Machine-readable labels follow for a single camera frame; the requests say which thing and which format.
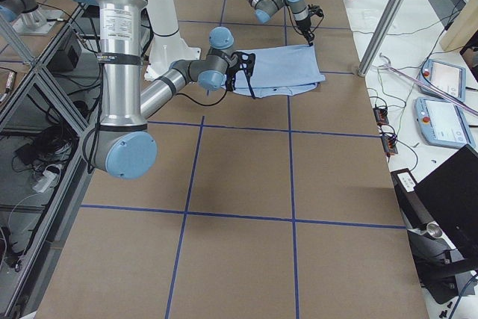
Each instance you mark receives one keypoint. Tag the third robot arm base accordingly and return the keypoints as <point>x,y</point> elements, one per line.
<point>28,17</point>

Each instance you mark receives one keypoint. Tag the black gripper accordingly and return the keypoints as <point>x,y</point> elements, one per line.
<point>305,28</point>

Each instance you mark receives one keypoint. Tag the white power strip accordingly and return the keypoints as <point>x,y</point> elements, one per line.
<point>45,181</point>

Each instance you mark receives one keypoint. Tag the light blue t-shirt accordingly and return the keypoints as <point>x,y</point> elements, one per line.
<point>281,71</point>

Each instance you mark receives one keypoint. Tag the teach pendant tablet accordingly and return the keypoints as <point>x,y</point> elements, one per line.
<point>442,124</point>
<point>444,76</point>

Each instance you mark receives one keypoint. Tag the small orange electronics board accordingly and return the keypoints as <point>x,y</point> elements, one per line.
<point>381,115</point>

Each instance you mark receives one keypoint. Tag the far teach pendant tablet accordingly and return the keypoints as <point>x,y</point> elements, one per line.
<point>444,76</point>

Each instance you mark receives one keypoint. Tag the black laptop monitor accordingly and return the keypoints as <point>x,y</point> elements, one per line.
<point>442,212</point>

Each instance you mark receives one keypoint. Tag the black mount camera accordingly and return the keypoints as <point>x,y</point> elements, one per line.
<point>241,62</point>
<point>315,10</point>

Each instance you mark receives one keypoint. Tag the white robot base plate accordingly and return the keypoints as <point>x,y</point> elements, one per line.
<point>161,58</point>

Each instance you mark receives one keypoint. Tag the grey aluminium frame post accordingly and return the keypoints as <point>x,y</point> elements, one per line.
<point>379,36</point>

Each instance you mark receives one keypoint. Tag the near teach pendant tablet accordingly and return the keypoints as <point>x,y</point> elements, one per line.
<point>442,124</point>

